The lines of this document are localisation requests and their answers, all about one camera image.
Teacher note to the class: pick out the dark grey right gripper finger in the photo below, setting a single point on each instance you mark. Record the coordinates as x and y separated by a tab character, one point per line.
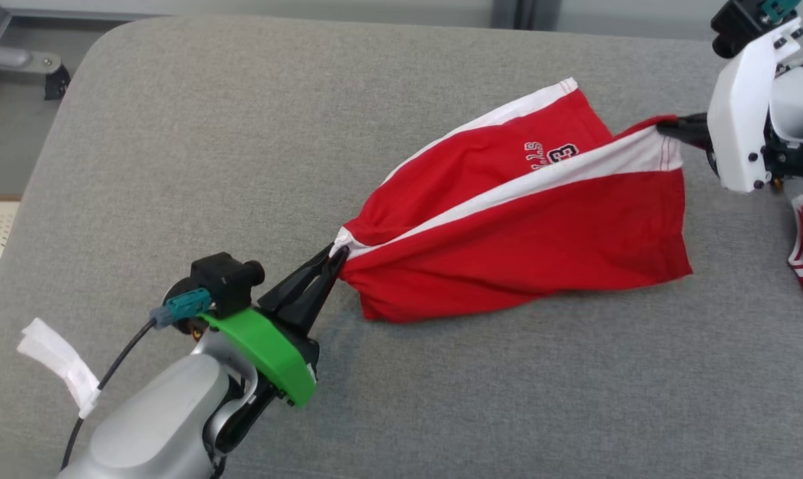
687	123
694	140

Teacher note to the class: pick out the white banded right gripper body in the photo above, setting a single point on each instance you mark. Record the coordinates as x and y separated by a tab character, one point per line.
740	120

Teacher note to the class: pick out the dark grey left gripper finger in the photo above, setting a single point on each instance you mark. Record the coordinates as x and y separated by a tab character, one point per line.
318	299
301	279

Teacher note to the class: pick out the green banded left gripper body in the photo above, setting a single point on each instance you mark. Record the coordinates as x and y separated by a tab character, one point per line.
268	352

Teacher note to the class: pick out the red shorts with white stripes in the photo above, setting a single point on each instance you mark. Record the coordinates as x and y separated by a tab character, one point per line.
541	246

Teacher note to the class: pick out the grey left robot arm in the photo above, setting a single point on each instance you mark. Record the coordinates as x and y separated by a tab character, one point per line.
161	412

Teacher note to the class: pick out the white tape tag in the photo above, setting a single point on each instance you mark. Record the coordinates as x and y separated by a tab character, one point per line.
58	359

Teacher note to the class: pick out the grey metal stand leg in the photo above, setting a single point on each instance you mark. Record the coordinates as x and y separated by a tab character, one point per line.
15	60

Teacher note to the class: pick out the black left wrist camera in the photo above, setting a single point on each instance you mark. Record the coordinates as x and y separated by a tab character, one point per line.
225	283

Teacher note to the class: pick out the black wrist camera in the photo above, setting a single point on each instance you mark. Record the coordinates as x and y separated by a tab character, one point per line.
225	283
737	26

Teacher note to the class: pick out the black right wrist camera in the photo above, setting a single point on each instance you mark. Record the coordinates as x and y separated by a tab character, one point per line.
737	26

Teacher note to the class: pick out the teal left camera connector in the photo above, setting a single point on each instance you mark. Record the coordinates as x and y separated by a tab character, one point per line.
185	306

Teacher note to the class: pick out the teal camera connector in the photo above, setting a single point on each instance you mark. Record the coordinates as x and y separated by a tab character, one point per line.
777	8
185	306

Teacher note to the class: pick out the teal right camera connector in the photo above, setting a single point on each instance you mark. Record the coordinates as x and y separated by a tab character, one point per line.
777	8

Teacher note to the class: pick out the grey metal partition post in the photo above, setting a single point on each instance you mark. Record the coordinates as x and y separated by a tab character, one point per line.
524	13

